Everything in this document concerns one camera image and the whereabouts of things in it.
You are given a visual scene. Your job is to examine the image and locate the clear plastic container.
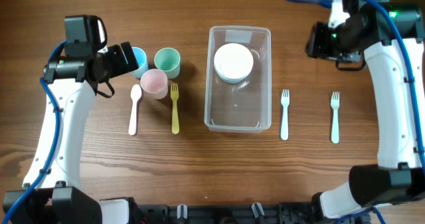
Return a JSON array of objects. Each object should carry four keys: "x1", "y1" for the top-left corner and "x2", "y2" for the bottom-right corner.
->
[{"x1": 204, "y1": 25, "x2": 272, "y2": 133}]

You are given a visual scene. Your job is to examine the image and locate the white plate stack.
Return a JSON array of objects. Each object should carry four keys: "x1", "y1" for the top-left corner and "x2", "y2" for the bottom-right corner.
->
[{"x1": 214, "y1": 43, "x2": 254, "y2": 83}]

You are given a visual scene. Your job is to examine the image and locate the pink plastic cup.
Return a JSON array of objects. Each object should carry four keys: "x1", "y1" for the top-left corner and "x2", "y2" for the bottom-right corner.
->
[{"x1": 140, "y1": 69, "x2": 168, "y2": 100}]

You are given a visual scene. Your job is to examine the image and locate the white plastic spoon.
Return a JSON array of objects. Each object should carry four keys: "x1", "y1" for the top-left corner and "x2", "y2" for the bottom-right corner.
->
[{"x1": 128, "y1": 84, "x2": 143, "y2": 136}]

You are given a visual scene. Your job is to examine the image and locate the blue plastic cup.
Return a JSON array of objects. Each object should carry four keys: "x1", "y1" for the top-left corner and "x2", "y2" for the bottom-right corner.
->
[{"x1": 130, "y1": 47, "x2": 149, "y2": 79}]

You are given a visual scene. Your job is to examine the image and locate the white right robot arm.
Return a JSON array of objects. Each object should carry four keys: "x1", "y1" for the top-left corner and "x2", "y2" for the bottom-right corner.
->
[{"x1": 306, "y1": 0, "x2": 424, "y2": 221}]

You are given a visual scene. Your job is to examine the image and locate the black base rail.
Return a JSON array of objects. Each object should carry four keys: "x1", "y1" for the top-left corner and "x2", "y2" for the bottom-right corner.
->
[{"x1": 138, "y1": 203, "x2": 313, "y2": 224}]

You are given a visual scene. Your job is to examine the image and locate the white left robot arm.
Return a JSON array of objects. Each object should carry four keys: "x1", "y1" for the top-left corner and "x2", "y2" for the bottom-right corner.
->
[{"x1": 3, "y1": 15, "x2": 145, "y2": 223}]

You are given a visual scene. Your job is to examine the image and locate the light green plastic fork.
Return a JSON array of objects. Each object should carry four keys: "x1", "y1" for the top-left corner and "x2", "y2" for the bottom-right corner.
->
[{"x1": 330, "y1": 92, "x2": 340, "y2": 144}]

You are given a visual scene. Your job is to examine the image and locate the yellow plastic fork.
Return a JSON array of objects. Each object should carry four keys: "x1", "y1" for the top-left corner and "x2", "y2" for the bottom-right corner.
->
[{"x1": 170, "y1": 82, "x2": 179, "y2": 134}]

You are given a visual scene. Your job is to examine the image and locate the light blue plastic fork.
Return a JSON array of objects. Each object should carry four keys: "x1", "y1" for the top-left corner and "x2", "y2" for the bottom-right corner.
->
[{"x1": 280, "y1": 89, "x2": 290, "y2": 140}]

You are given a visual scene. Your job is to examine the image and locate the green plastic cup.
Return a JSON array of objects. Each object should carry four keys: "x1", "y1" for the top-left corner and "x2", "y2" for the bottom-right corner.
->
[{"x1": 154, "y1": 47, "x2": 181, "y2": 79}]

